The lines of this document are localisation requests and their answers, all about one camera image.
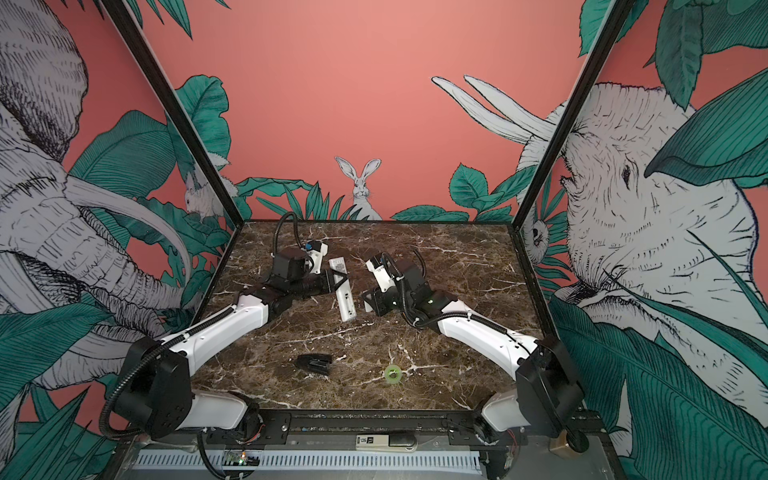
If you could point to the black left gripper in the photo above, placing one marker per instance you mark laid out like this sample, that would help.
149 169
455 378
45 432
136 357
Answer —
329 282

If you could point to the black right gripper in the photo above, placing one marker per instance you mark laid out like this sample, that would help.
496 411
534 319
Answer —
379 306

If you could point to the white remote control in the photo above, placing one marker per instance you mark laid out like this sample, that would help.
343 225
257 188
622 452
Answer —
344 295

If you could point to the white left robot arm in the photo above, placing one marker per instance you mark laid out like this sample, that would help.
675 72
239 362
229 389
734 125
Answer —
153 394

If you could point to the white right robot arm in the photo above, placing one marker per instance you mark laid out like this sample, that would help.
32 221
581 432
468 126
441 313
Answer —
547 388

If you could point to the black plastic clip part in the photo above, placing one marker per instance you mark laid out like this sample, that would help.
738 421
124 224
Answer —
315 363

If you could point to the white perforated front strip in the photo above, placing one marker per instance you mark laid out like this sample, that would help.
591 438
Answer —
467 462

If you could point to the brass knob block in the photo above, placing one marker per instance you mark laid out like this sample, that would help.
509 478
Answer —
569 444

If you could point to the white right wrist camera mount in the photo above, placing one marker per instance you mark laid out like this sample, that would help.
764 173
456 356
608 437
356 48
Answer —
378 266

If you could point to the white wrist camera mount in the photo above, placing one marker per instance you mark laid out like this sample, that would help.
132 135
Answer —
313 253
378 266

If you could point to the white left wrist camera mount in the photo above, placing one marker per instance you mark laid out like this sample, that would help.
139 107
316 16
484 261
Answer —
313 253

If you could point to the white label box on rail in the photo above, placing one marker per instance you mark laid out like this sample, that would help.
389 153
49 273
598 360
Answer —
396 442

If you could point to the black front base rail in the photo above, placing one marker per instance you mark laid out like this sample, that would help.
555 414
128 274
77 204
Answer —
460 427

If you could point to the black corner frame post left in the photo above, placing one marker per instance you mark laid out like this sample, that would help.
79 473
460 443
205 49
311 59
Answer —
130 32

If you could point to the black corner frame post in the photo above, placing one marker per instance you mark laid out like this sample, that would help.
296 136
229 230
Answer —
610 29
130 32

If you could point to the black corner frame post right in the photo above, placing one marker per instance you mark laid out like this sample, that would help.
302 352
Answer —
610 29

